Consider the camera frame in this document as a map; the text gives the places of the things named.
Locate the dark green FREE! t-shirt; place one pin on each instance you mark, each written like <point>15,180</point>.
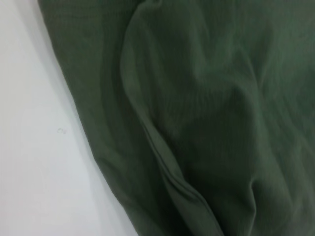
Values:
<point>197,110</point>

